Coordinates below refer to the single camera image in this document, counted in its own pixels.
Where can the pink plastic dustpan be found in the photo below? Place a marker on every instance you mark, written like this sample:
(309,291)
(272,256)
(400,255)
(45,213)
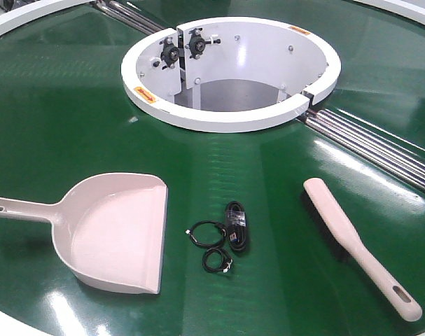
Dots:
(109,230)

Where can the beige hand brush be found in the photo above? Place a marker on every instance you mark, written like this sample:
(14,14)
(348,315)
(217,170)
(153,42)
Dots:
(346,236)

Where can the green conveyor belt surface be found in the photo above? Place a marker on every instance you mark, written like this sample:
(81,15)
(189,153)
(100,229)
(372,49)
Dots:
(242,256)

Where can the steel rollers top left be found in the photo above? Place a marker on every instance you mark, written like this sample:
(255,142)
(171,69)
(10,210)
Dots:
(128,15)

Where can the steel rollers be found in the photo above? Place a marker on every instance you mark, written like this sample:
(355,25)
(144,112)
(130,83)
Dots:
(387,155)
(128,15)

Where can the steel rollers right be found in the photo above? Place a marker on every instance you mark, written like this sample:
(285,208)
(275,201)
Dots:
(387,155)

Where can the white outer rim top left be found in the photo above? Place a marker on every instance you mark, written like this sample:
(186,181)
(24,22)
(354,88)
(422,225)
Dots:
(33,11)

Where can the white rim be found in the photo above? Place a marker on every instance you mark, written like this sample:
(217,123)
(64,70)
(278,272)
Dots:
(410,9)
(33,11)
(12,326)

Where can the white outer rim top right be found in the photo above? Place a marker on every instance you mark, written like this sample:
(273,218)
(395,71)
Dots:
(410,9)

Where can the white outer rim bottom left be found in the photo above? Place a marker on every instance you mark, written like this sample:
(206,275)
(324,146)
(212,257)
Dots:
(12,326)

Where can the left black bearing mount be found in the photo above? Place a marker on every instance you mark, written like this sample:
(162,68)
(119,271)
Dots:
(169,54)

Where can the black bearing mount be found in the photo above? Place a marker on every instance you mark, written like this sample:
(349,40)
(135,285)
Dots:
(169,54)
(197,44)

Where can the right black bearing mount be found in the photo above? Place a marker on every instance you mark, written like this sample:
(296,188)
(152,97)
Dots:
(197,44)

